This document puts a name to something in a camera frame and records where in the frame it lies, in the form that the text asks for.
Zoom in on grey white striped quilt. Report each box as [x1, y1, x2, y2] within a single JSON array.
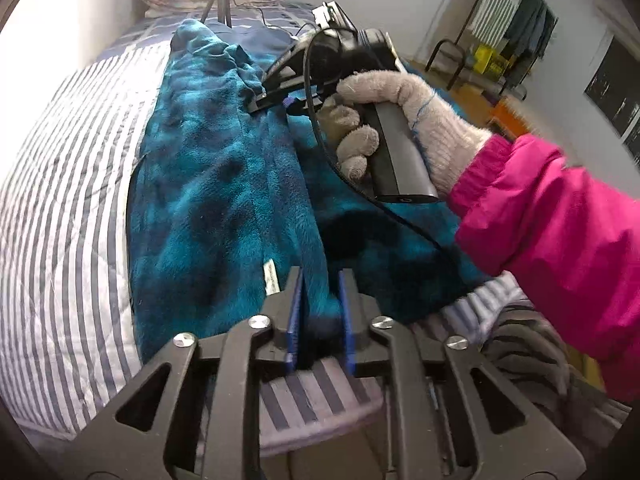
[[0, 42, 531, 461]]

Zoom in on blue plaid bedsheet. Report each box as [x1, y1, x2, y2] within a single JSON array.
[[102, 2, 331, 61]]

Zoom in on person's right forearm pink sleeve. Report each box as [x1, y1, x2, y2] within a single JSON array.
[[447, 132, 640, 403]]

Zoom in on teal fleece garment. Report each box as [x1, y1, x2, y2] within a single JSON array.
[[127, 19, 493, 366]]

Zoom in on zebra striped clothing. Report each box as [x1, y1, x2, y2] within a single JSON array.
[[480, 302, 631, 461]]

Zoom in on yellow box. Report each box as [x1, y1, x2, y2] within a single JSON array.
[[470, 44, 506, 75]]

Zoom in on hanging dark clothes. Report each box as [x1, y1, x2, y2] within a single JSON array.
[[502, 0, 558, 61]]

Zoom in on person's right hand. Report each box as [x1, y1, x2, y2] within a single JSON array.
[[317, 71, 496, 196]]

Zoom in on orange box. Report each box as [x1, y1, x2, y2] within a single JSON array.
[[487, 97, 531, 136]]

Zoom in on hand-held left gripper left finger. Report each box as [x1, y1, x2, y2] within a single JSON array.
[[65, 266, 306, 480]]

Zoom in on black metal chair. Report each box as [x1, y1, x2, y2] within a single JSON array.
[[425, 39, 481, 91]]

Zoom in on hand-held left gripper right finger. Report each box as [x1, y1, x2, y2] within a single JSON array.
[[336, 269, 587, 480]]

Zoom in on black tripod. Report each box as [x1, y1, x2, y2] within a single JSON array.
[[200, 0, 233, 28]]

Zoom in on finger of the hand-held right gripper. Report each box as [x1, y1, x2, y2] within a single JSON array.
[[246, 72, 323, 116]]

